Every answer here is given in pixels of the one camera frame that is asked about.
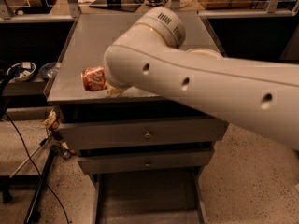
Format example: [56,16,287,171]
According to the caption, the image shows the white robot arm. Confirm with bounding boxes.
[104,7,299,150]

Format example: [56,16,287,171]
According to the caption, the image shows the grey top drawer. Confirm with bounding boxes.
[59,116,228,150]

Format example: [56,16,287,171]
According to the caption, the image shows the grey middle drawer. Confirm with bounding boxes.
[78,149,213,175]

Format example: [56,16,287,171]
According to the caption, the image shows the grey drawer cabinet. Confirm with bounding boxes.
[43,10,244,224]

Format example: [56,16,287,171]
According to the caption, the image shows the open grey bottom drawer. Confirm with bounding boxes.
[92,168,208,224]

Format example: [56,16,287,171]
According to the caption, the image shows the dark blue bowl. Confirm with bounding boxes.
[38,62,60,80]

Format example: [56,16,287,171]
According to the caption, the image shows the snack clutter pile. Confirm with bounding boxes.
[42,109,75,160]

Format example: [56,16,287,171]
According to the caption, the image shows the white paper bowl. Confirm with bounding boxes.
[188,49,222,59]

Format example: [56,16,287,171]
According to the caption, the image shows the black monitor base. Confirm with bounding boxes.
[89,0,141,12]

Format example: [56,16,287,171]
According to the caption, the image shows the white bowl with items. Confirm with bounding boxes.
[7,62,36,82]

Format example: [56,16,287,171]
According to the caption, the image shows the black metal stand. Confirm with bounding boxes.
[0,150,54,224]

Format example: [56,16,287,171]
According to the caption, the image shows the black floor cable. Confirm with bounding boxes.
[4,112,71,224]

